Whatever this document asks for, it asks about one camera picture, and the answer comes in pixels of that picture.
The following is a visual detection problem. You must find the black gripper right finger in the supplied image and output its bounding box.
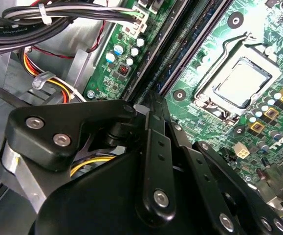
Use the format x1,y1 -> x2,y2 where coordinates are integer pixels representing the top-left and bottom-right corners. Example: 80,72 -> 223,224
159,100 -> 283,235

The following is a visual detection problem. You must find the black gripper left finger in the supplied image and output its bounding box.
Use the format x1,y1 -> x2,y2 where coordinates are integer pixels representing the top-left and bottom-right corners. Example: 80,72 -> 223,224
0,97 -> 177,221

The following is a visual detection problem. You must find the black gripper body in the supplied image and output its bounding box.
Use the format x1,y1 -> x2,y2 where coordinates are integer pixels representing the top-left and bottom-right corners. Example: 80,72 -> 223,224
30,151 -> 220,235

